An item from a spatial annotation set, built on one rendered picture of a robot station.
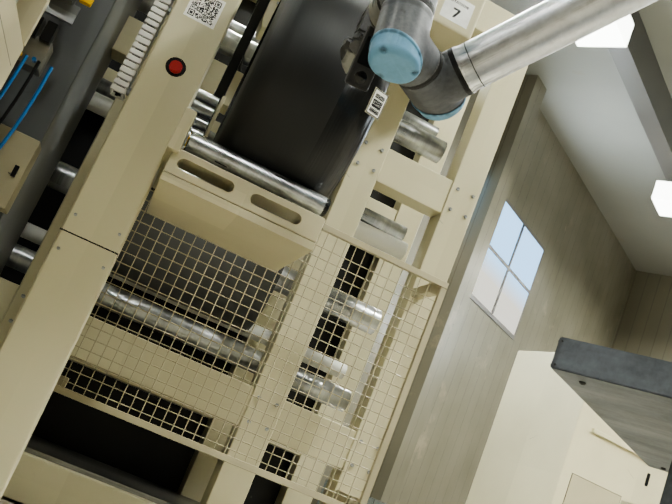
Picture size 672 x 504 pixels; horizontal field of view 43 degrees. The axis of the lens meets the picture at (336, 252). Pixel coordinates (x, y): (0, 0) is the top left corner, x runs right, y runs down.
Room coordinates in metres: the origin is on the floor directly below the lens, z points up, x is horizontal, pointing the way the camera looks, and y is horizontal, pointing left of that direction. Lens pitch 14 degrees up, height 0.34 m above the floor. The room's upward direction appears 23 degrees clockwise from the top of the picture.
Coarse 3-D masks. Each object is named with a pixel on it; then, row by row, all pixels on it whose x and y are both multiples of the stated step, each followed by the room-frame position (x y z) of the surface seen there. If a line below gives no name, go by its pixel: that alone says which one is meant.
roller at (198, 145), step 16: (192, 144) 1.77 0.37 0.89; (208, 144) 1.78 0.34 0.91; (208, 160) 1.79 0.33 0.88; (224, 160) 1.79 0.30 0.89; (240, 160) 1.79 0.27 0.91; (240, 176) 1.81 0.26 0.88; (256, 176) 1.80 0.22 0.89; (272, 176) 1.81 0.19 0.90; (272, 192) 1.83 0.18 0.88; (288, 192) 1.82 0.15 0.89; (304, 192) 1.82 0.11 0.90; (304, 208) 1.85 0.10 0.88; (320, 208) 1.84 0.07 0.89
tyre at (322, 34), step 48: (288, 0) 1.72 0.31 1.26; (336, 0) 1.72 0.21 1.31; (288, 48) 1.68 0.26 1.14; (336, 48) 1.69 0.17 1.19; (240, 96) 1.76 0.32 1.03; (288, 96) 1.71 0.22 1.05; (336, 96) 1.71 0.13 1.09; (240, 144) 1.80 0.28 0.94; (288, 144) 1.77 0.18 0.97; (336, 144) 1.76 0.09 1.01
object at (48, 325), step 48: (240, 0) 1.84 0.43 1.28; (192, 48) 1.83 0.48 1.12; (144, 96) 1.82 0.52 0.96; (192, 96) 1.84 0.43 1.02; (144, 144) 1.83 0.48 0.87; (96, 192) 1.82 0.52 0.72; (144, 192) 1.84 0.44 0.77; (96, 240) 1.82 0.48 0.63; (48, 288) 1.82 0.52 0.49; (96, 288) 1.83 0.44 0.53; (48, 336) 1.82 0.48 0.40; (0, 384) 1.82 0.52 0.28; (48, 384) 1.83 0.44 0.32; (0, 432) 1.82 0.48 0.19; (0, 480) 1.83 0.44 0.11
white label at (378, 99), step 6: (378, 90) 1.73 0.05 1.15; (372, 96) 1.73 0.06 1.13; (378, 96) 1.73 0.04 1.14; (384, 96) 1.74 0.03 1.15; (372, 102) 1.73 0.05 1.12; (378, 102) 1.74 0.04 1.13; (384, 102) 1.74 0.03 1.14; (366, 108) 1.73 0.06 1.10; (372, 108) 1.74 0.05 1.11; (378, 108) 1.74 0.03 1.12; (372, 114) 1.74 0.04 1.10; (378, 114) 1.75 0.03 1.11
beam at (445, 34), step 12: (444, 0) 2.19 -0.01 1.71; (468, 0) 2.21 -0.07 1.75; (480, 0) 2.21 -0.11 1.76; (480, 12) 2.22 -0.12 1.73; (432, 24) 2.22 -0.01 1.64; (444, 24) 2.20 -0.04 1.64; (456, 24) 2.21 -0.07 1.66; (468, 24) 2.21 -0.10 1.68; (432, 36) 2.28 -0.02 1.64; (444, 36) 2.25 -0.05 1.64; (456, 36) 2.23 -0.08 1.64; (468, 36) 2.22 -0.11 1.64; (444, 48) 2.31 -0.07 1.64
